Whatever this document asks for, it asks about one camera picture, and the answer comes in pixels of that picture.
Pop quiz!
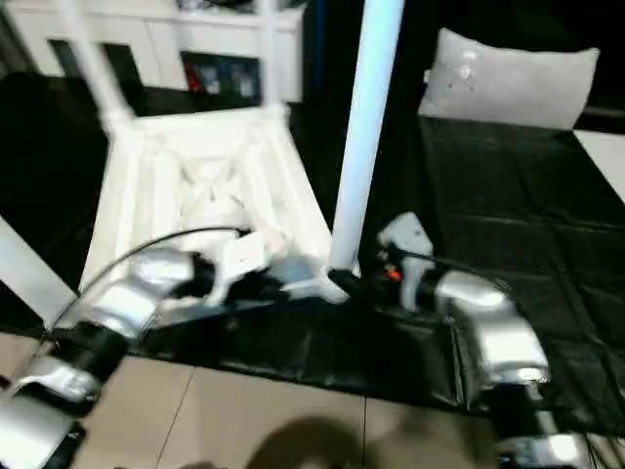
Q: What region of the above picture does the grey cushion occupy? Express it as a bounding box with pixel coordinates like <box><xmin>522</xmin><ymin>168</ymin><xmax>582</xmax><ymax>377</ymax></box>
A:
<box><xmin>418</xmin><ymin>27</ymin><xmax>602</xmax><ymax>131</ymax></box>

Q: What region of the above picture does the white flat panel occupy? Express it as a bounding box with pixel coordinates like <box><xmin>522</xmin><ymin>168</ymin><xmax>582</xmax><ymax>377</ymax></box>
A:
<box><xmin>573</xmin><ymin>129</ymin><xmax>625</xmax><ymax>204</ymax></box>

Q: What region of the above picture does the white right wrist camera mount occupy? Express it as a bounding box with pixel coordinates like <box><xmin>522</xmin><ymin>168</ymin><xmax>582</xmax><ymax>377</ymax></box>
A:
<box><xmin>378</xmin><ymin>212</ymin><xmax>436</xmax><ymax>309</ymax></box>

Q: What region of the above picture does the white plastic table top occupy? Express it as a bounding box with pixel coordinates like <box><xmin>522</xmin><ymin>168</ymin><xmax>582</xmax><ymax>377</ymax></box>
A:
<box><xmin>77</xmin><ymin>102</ymin><xmax>362</xmax><ymax>307</ymax></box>

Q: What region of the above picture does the white cabinet with glass doors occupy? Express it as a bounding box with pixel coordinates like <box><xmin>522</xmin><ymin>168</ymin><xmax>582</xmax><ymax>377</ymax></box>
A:
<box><xmin>9</xmin><ymin>0</ymin><xmax>304</xmax><ymax>104</ymax></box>

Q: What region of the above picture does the black mat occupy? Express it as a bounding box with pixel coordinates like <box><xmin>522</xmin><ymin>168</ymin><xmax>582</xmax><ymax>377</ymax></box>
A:
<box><xmin>0</xmin><ymin>70</ymin><xmax>625</xmax><ymax>436</ymax></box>

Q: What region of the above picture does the grey bag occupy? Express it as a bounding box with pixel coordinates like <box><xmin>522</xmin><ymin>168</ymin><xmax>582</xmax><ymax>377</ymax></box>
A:
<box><xmin>204</xmin><ymin>0</ymin><xmax>309</xmax><ymax>11</ymax></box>

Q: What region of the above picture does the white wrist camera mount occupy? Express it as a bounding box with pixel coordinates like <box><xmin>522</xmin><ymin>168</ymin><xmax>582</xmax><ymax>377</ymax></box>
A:
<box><xmin>378</xmin><ymin>212</ymin><xmax>436</xmax><ymax>309</ymax></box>
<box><xmin>209</xmin><ymin>232</ymin><xmax>284</xmax><ymax>302</ymax></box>

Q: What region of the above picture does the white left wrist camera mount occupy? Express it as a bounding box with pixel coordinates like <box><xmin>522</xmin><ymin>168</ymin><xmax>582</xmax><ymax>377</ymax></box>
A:
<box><xmin>209</xmin><ymin>232</ymin><xmax>284</xmax><ymax>302</ymax></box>

